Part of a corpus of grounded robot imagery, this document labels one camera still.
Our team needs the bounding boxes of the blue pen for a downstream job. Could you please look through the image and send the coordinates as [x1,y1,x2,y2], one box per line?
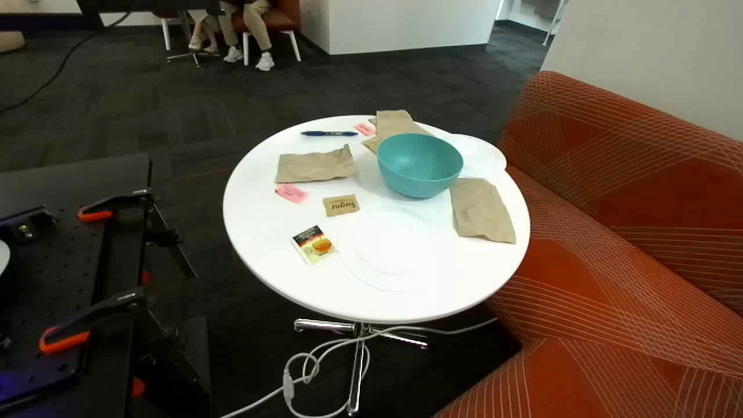
[300,129,361,139]

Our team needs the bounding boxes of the brown paper packet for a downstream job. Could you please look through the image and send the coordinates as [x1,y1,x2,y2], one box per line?
[321,192,362,218]

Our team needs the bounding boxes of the clear plastic plate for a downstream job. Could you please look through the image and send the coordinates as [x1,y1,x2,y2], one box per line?
[338,205,451,295]

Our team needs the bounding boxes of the teal bowl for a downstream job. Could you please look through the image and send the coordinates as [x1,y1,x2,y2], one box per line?
[376,132,468,203]

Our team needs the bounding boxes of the orange and black packet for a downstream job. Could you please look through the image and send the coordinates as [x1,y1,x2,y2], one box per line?
[291,223,338,266]

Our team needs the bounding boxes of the brown paper napkin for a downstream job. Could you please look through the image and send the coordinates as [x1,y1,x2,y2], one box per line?
[372,107,433,141]
[448,177,519,246]
[275,145,358,187]

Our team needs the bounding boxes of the white round table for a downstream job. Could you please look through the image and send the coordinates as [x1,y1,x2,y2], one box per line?
[221,115,534,417]

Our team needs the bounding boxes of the white counter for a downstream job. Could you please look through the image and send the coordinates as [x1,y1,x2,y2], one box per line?
[300,0,504,57]

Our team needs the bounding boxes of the red chair with white legs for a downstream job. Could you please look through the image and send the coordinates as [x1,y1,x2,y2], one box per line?
[158,0,304,71]

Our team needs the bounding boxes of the seated person in beige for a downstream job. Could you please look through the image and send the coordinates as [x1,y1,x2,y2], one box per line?
[219,0,278,74]
[187,7,224,57]

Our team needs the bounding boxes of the orange patterned sofa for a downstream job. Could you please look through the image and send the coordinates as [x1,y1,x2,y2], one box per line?
[437,71,743,418]

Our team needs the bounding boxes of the black and orange clamp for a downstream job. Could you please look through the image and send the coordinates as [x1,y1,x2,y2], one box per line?
[76,189,201,280]
[37,285,148,358]

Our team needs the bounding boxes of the black mounting bench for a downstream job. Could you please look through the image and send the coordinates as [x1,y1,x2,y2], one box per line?
[0,151,212,418]

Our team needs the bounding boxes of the beige cushion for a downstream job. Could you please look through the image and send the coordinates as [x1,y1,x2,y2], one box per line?
[0,31,29,57]

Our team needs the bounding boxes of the white cable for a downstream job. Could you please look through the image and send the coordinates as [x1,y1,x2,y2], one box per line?
[219,313,501,418]

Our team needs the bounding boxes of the black floor cable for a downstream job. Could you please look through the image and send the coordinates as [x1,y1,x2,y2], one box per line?
[0,9,131,115]

